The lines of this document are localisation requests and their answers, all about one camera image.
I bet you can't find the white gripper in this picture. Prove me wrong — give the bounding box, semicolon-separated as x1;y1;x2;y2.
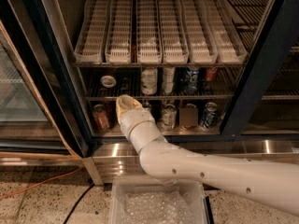
116;95;166;153

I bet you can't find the silver can shelf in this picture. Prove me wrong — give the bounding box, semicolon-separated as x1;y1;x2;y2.
100;75;117;89

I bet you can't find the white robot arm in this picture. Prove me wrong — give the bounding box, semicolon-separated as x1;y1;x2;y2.
116;95;299;216

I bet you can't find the red can bottom shelf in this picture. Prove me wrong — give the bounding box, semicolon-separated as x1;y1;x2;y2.
93;104;110;131

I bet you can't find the red can shelf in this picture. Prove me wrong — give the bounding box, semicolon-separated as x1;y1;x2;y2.
205;67;218;81
93;104;110;131

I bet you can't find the white can middle shelf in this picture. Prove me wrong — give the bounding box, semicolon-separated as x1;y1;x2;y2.
141;68;158;95

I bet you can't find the white green can bottom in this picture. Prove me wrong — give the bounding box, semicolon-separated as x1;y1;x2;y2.
162;104;177;131

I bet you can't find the white slim can middle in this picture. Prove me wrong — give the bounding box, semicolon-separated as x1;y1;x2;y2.
162;67;175;94

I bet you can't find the white shelf tray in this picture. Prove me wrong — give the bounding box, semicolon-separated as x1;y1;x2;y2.
158;0;189;64
180;0;218;64
74;0;110;63
105;0;134;64
204;0;247;64
136;0;162;64

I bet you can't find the stainless fridge base grille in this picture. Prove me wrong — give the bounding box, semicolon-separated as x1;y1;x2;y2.
82;140;299;186

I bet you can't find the orange can bottom shelf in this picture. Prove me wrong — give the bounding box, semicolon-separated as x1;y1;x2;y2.
179;104;198;130

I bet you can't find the blue can middle shelf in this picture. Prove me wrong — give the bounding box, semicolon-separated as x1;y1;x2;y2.
182;68;199;95

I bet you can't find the blue white can bottom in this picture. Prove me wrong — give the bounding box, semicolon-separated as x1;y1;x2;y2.
200;102;218;129

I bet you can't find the red can middle shelf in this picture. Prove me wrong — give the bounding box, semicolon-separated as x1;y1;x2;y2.
205;67;218;81

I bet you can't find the glass fridge door left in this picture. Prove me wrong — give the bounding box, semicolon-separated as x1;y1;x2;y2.
0;22;83;167

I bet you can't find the clear plastic bin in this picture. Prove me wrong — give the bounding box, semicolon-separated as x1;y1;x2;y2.
108;175;210;224

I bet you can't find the middle wire shelf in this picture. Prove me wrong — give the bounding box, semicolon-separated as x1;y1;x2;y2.
84;67;238;102

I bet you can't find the orange cable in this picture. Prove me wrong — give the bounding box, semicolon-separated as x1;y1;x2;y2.
0;166;83;202

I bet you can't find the black cable left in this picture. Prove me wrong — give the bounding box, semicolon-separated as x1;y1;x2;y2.
63;184;94;224

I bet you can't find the dark fridge centre post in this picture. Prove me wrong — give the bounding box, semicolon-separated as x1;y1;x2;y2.
221;0;299;136

